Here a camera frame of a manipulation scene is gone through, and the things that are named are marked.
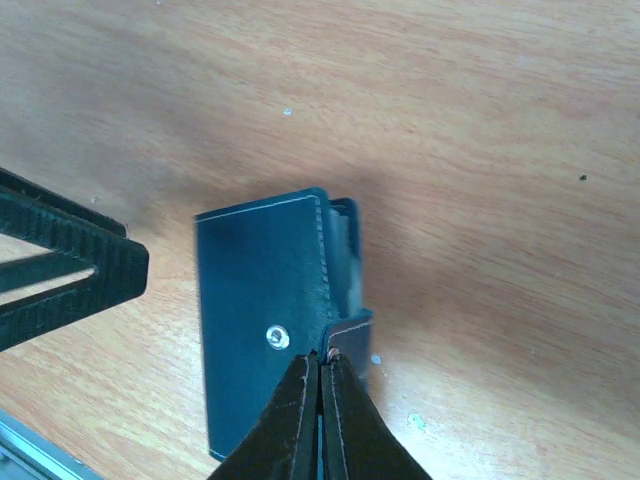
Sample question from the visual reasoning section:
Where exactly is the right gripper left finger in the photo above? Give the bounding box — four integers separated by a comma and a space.
210, 351, 319, 479

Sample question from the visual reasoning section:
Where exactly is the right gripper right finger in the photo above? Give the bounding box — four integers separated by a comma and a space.
320, 354, 430, 480

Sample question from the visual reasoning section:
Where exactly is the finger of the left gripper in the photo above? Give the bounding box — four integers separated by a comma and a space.
0, 167, 150, 353

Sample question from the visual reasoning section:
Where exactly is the dark blue card holder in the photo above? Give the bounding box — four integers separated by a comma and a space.
194, 187, 373, 460

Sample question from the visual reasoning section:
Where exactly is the aluminium rail frame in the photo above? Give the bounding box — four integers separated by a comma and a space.
0, 410, 101, 480

